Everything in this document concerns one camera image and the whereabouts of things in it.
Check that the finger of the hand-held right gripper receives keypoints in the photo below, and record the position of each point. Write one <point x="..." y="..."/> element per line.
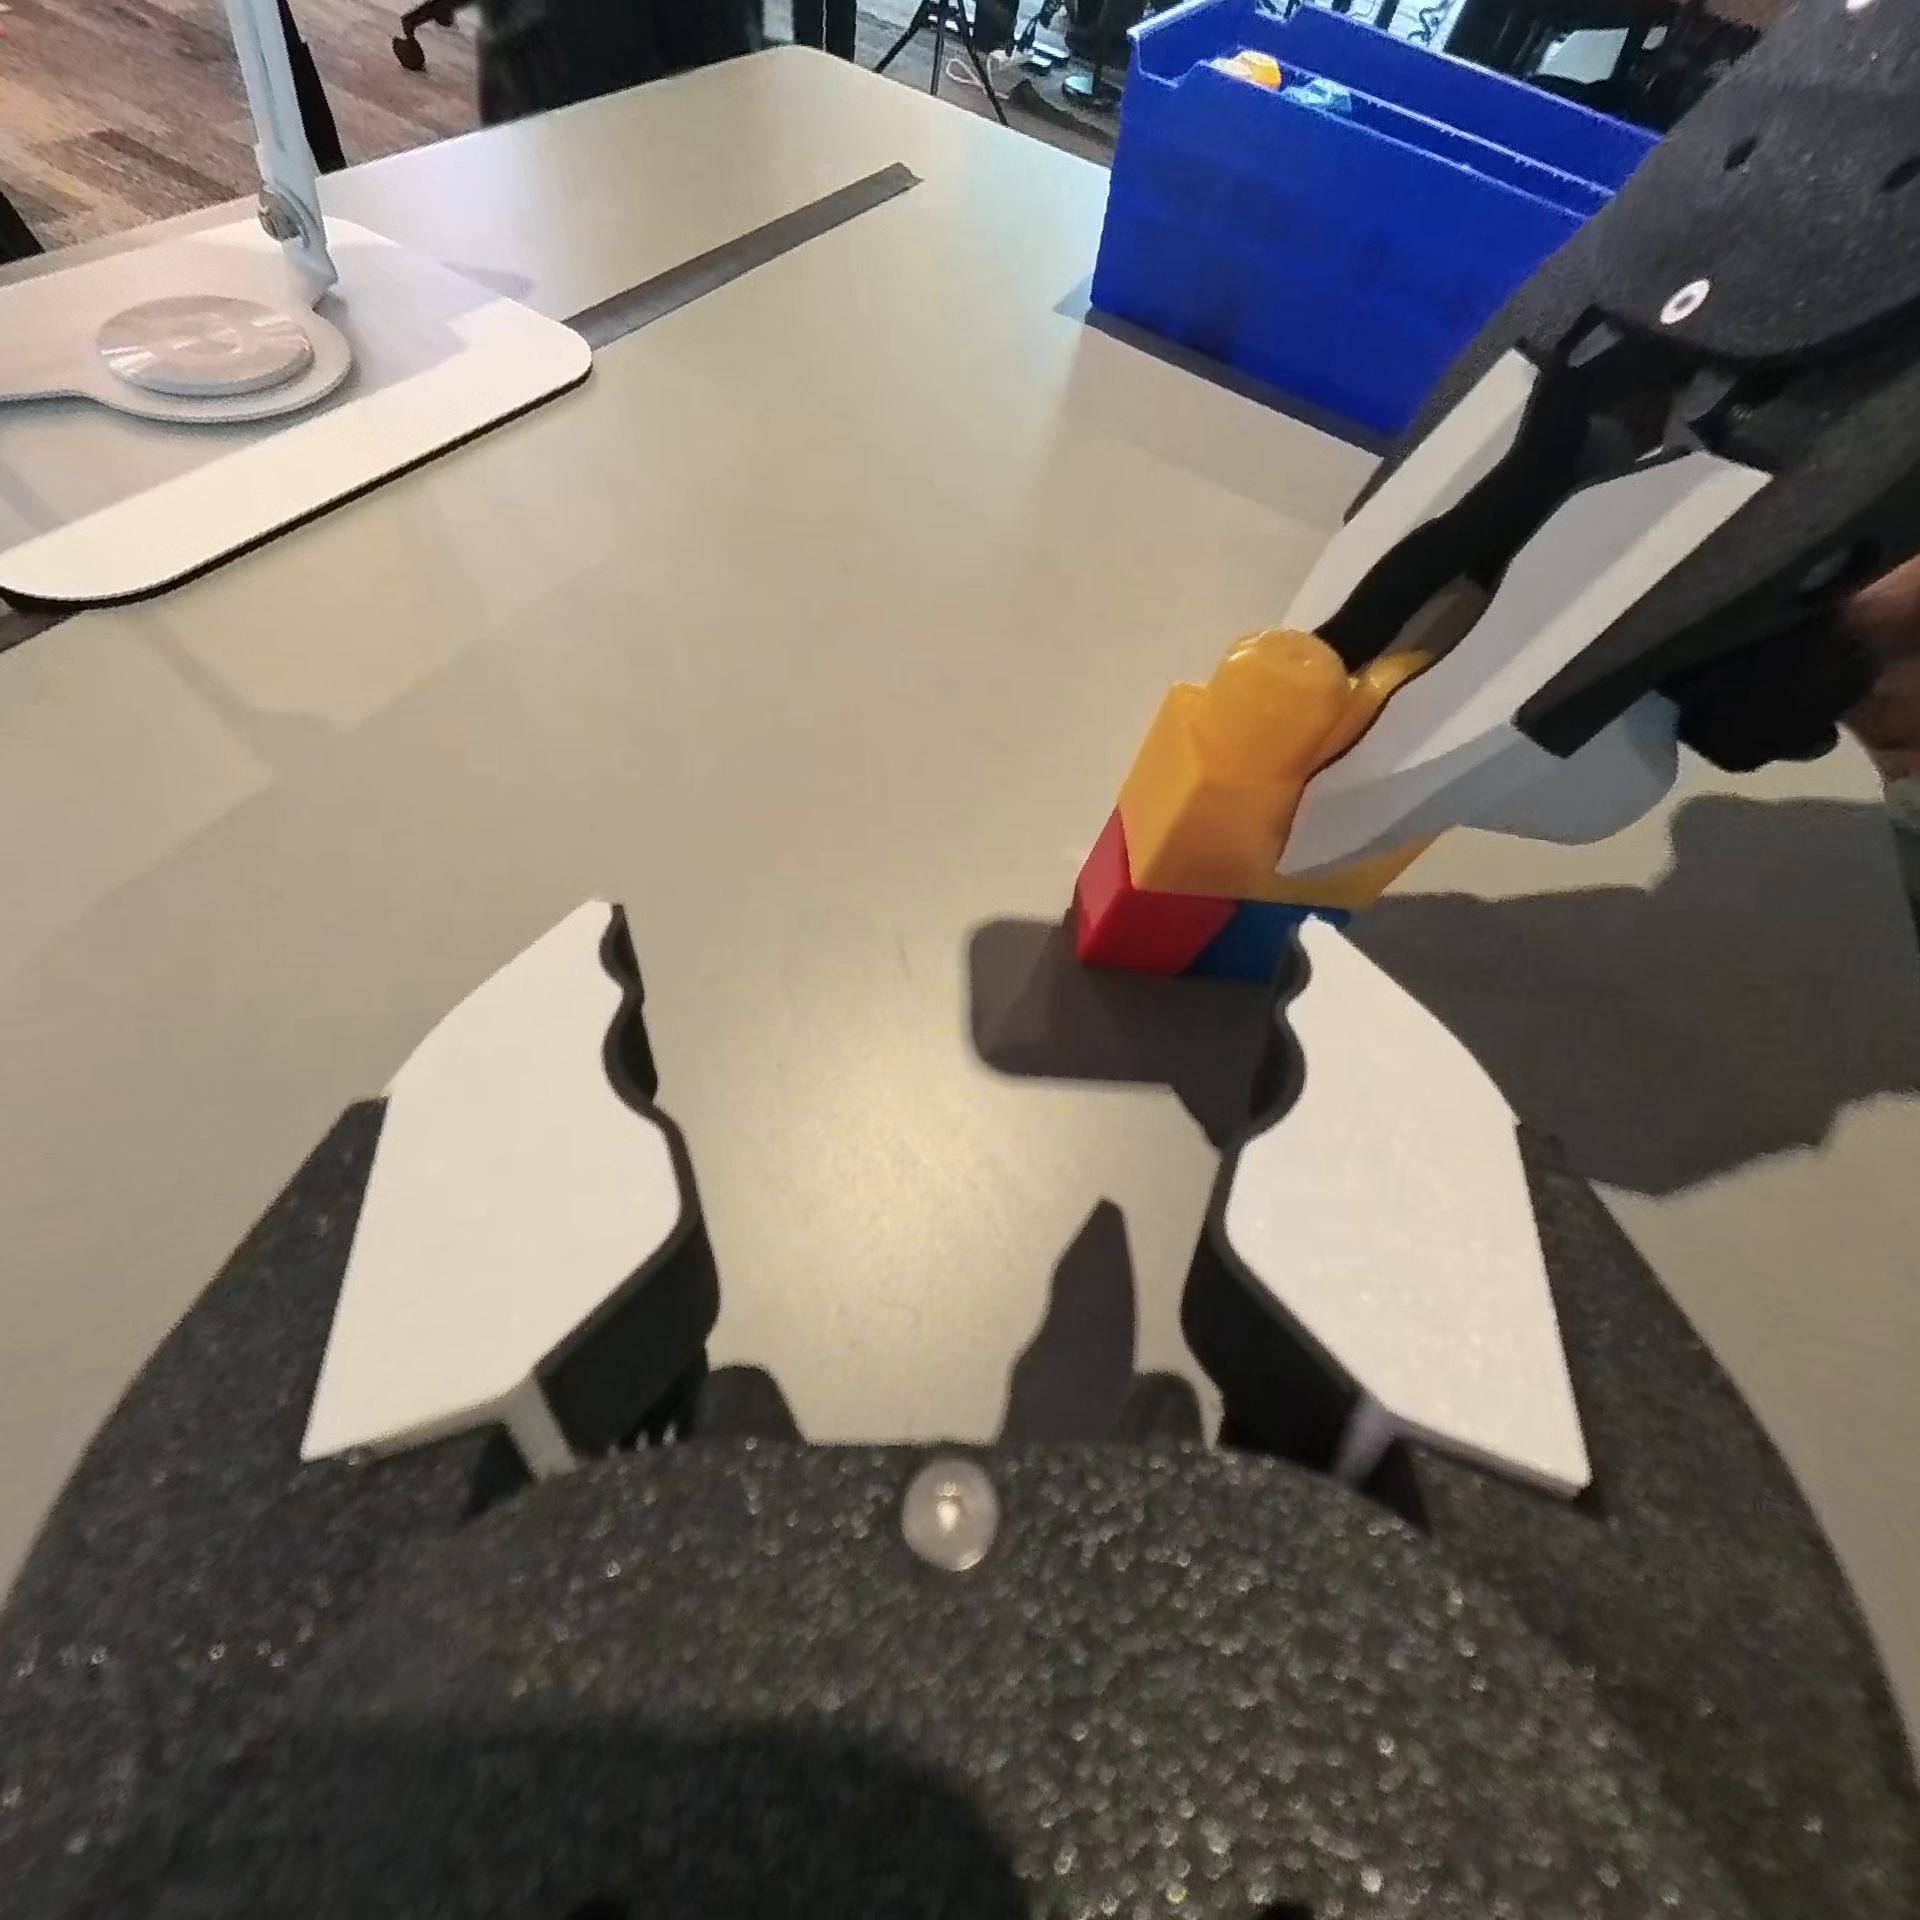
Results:
<point x="1425" y="494"/>
<point x="1589" y="599"/>

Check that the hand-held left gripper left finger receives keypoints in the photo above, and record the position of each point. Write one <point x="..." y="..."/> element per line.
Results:
<point x="495" y="1200"/>

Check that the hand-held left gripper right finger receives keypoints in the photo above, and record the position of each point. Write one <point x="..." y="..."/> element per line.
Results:
<point x="1396" y="1245"/>

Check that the blue plastic bin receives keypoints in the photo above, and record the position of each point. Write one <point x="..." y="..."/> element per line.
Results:
<point x="1245" y="255"/>

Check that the blue mega block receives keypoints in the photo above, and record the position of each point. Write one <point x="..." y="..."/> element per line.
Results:
<point x="1253" y="946"/>

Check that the yellow two-stud mega block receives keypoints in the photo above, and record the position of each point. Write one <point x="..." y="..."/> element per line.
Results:
<point x="1201" y="796"/>

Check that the red mega block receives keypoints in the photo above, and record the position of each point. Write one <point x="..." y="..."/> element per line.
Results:
<point x="1141" y="915"/>

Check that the pile of mega blocks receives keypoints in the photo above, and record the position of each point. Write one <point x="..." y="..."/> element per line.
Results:
<point x="1253" y="71"/>

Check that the person's right hand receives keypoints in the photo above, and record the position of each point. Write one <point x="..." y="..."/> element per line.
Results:
<point x="1899" y="662"/>

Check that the black tripod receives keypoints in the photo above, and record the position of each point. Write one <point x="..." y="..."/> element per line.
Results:
<point x="939" y="37"/>

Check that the white document stand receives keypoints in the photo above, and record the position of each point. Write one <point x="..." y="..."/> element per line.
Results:
<point x="377" y="421"/>

